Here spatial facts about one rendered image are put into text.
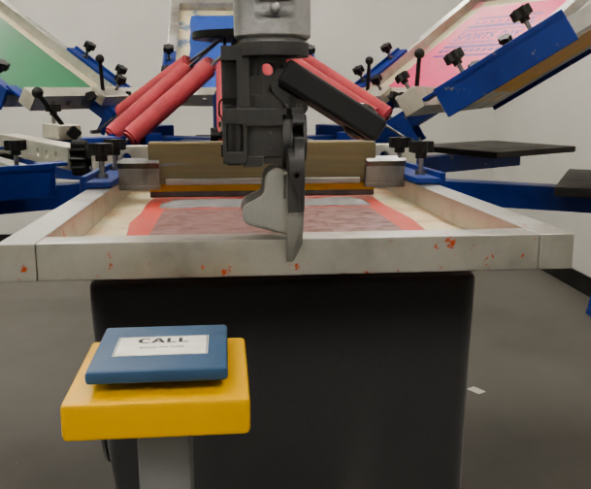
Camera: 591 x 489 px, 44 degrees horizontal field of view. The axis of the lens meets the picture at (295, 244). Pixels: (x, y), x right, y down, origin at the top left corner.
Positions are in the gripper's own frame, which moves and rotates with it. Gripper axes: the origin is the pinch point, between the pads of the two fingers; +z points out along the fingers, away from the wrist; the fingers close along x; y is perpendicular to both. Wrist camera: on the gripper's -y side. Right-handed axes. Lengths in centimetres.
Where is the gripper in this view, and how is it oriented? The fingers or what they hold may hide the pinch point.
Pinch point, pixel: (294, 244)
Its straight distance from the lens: 74.5
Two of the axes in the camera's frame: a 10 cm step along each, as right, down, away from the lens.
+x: 1.0, 1.8, -9.8
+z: 0.1, 9.8, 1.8
